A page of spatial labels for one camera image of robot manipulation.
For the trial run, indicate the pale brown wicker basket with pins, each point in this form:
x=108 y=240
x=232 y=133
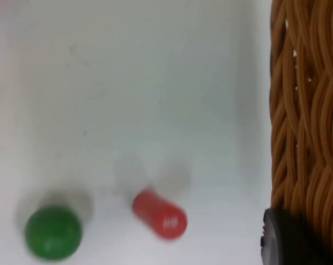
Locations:
x=307 y=110

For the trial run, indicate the red cylinder block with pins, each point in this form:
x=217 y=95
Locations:
x=161 y=216

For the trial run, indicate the green ball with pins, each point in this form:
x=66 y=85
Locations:
x=53 y=233

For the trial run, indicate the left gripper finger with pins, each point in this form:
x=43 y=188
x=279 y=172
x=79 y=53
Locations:
x=282 y=240

